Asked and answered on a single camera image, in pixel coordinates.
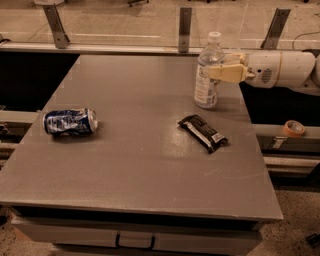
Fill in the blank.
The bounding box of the black snack bar wrapper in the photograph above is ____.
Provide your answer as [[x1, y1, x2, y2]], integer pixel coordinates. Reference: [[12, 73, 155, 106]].
[[178, 115, 228, 154]]

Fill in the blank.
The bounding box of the grey drawer with black handle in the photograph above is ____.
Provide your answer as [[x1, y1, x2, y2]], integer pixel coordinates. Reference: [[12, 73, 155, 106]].
[[12, 216, 262, 256]]

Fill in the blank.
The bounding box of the orange tape roll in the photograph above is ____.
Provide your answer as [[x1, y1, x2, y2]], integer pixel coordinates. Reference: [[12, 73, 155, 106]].
[[283, 120, 305, 137]]

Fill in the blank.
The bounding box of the horizontal metal rail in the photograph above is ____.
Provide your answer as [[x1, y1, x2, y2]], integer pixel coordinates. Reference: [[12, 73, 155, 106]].
[[0, 41, 314, 60]]

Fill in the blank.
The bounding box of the middle metal rail bracket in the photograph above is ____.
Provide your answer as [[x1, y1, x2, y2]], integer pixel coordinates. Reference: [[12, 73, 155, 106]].
[[178, 7, 192, 53]]

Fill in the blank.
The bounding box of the left metal rail bracket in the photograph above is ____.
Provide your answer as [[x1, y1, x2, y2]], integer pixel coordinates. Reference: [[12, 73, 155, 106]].
[[34, 0, 70, 49]]

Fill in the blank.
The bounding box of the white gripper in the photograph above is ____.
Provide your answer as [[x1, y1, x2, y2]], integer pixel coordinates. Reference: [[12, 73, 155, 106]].
[[209, 51, 281, 89]]

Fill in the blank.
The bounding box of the crushed blue soda can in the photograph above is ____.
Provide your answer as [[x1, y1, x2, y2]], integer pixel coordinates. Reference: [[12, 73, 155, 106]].
[[43, 108, 98, 136]]

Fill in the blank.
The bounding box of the clear plastic water bottle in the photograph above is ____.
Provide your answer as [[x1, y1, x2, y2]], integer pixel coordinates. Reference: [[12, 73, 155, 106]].
[[194, 32, 224, 109]]

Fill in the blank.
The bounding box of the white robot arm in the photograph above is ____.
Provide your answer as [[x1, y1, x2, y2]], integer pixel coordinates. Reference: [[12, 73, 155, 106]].
[[209, 50, 319, 96]]

